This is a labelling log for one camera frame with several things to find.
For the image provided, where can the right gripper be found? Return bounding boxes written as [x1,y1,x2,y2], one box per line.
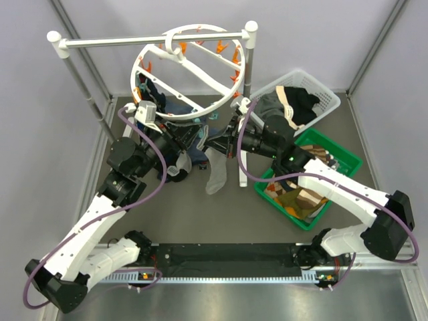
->
[204,117,279,160]

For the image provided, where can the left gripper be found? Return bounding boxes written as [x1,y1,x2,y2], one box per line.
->
[134,114,204,178]

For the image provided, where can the grey striped sock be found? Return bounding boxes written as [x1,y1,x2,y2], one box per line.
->
[167,152,192,169]
[197,137,227,195]

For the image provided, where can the santa sock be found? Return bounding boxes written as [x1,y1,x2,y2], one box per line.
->
[136,74,150,100]
[145,79,166,110]

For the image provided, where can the white round clip hanger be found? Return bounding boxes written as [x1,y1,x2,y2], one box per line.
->
[130,21,258,120]

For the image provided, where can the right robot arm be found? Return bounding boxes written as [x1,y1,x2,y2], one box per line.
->
[203,116,419,266]

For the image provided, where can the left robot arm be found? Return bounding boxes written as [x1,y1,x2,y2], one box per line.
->
[22,121,205,314]

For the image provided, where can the pile of socks in bin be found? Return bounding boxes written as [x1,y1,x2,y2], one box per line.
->
[264,144,340,223]

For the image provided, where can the blue cloth on floor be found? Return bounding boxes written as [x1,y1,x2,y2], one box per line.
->
[156,99,216,180]

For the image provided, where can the grey cloth in basket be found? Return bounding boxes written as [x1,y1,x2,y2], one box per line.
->
[254,92,285,122]

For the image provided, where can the black cloth in basket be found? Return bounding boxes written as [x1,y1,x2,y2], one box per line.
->
[284,86,320,125]

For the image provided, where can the white plastic laundry basket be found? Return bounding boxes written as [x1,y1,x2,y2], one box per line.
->
[250,69,341,137]

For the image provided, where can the green plastic bin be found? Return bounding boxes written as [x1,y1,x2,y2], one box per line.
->
[254,129,363,231]

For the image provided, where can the white metal drying rack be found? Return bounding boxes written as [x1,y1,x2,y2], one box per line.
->
[46,20,259,188]

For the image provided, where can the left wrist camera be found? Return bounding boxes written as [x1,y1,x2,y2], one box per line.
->
[124,100,162,133]

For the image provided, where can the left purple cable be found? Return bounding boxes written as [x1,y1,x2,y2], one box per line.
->
[23,106,168,309]

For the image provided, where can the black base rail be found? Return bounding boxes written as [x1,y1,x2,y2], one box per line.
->
[150,243,319,268]

